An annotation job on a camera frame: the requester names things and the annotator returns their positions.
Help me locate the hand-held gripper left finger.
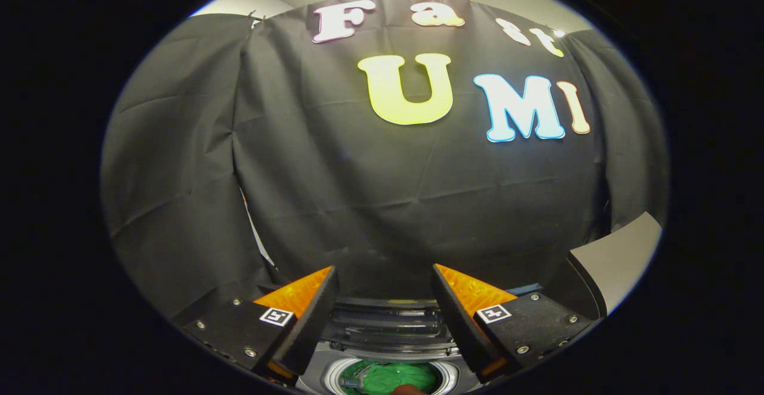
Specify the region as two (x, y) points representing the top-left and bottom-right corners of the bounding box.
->
(173, 266), (340, 384)

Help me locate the green polo shirt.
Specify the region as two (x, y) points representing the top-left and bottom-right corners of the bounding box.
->
(340, 361), (440, 395)

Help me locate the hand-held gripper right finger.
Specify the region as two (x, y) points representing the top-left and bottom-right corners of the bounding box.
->
(431, 264), (600, 384)

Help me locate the beige cabinet with dark top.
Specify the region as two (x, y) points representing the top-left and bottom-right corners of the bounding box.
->
(546, 212), (663, 319)

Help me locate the grey washing machine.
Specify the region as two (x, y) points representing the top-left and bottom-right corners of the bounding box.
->
(295, 297), (485, 395)

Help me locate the dark washing machine lid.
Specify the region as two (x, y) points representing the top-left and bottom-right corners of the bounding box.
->
(325, 298), (461, 357)

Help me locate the black backdrop cloth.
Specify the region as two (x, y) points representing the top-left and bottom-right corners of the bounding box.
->
(100, 0), (669, 319)

